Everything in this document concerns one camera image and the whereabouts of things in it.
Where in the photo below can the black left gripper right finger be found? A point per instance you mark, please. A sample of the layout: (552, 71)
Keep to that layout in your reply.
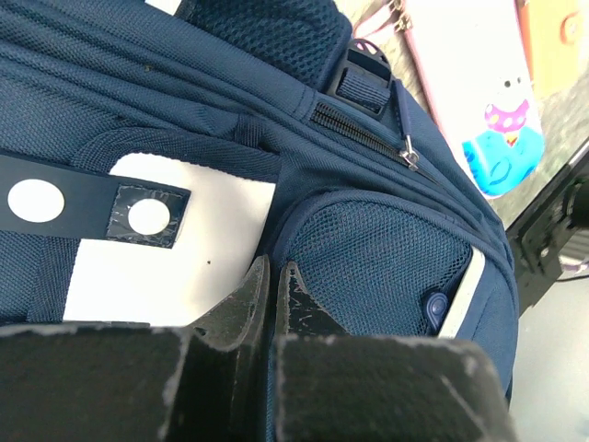
(332, 386)

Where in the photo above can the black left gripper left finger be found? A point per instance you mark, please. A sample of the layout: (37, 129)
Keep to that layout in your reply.
(100, 382)

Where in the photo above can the navy blue student backpack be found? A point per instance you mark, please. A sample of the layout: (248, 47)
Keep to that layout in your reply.
(148, 157)

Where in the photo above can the pink cartoon pencil case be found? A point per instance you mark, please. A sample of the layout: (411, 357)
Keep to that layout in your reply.
(471, 63)

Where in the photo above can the Little Women book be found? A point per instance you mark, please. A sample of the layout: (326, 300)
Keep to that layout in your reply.
(551, 32)

